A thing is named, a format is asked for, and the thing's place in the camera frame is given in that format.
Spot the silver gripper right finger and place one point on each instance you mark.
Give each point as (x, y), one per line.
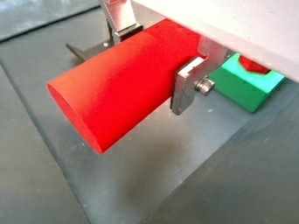
(192, 78)

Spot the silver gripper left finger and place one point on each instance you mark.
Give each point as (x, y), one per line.
(121, 20)

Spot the red cylinder block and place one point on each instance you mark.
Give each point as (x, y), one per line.
(110, 93)

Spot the green shape sorter base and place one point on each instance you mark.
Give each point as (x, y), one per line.
(245, 87)

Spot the red hexagonal block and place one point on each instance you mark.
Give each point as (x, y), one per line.
(253, 66)

